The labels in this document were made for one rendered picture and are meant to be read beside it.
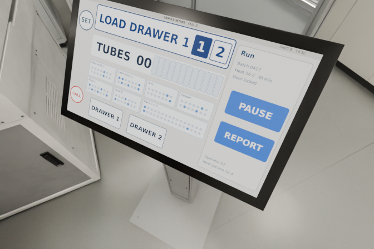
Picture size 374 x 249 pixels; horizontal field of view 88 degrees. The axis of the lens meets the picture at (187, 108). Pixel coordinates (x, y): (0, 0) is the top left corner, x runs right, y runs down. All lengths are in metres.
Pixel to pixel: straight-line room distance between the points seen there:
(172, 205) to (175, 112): 1.02
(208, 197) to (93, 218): 0.72
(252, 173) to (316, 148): 1.43
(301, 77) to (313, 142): 1.48
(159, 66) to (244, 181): 0.27
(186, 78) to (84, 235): 1.28
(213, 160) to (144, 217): 1.02
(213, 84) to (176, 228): 1.09
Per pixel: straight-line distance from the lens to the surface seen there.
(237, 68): 0.35
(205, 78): 0.36
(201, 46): 0.37
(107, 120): 0.48
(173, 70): 0.38
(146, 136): 0.43
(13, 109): 0.87
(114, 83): 0.45
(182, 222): 1.34
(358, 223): 1.73
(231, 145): 0.38
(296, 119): 0.36
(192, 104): 0.37
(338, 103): 2.20
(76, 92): 0.54
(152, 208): 1.37
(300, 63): 0.36
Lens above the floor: 1.37
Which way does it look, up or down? 53 degrees down
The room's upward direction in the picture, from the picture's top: straight up
